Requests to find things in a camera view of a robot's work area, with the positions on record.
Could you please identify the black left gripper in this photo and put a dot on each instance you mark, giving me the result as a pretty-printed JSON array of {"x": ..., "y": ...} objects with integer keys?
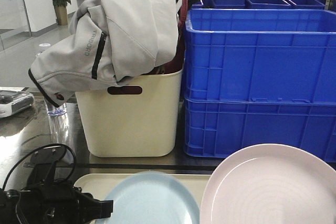
[{"x": 57, "y": 204}]

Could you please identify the light blue plate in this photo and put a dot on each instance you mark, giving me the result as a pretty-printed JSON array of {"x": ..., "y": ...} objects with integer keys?
[{"x": 137, "y": 205}]

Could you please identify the pink white plate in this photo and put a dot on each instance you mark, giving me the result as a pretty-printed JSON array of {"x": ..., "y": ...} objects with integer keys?
[{"x": 270, "y": 183}]

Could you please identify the cream plastic tray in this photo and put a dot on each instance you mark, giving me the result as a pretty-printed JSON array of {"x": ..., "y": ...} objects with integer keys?
[{"x": 102, "y": 185}]

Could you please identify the clear water bottle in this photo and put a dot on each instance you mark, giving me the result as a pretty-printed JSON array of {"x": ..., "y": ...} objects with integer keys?
[{"x": 58, "y": 122}]

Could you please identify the white grey remote controller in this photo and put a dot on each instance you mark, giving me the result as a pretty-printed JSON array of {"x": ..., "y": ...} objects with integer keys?
[{"x": 13, "y": 102}]

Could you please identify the cream plastic basket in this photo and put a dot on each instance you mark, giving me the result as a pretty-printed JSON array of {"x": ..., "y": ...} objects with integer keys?
[{"x": 138, "y": 120}]

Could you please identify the large blue crate lower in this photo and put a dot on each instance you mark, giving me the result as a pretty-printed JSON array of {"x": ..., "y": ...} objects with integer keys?
[{"x": 217, "y": 129}]

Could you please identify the large blue crate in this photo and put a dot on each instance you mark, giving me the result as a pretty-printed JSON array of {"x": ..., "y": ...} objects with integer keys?
[
  {"x": 217, "y": 129},
  {"x": 260, "y": 55}
]

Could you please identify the grey jacket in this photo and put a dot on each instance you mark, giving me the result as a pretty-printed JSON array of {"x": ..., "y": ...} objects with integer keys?
[{"x": 110, "y": 43}]

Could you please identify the potted plant in planter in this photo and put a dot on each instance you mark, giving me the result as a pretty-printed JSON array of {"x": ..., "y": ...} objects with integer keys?
[{"x": 61, "y": 11}]

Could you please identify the large blue crate upper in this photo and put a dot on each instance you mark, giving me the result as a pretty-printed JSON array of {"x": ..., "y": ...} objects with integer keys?
[{"x": 260, "y": 55}]

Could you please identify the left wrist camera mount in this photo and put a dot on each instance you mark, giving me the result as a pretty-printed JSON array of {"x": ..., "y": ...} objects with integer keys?
[{"x": 44, "y": 167}]

